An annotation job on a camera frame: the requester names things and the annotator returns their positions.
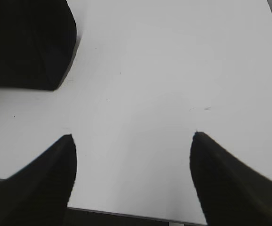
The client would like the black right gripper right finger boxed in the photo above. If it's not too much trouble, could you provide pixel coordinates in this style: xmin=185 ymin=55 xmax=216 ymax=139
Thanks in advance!
xmin=190 ymin=132 xmax=272 ymax=226

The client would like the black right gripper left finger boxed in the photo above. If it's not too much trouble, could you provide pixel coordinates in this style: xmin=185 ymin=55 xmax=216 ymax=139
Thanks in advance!
xmin=0 ymin=134 xmax=77 ymax=226

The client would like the black bag with tan handles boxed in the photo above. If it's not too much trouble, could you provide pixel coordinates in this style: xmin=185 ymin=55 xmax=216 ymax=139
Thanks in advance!
xmin=0 ymin=0 xmax=77 ymax=90

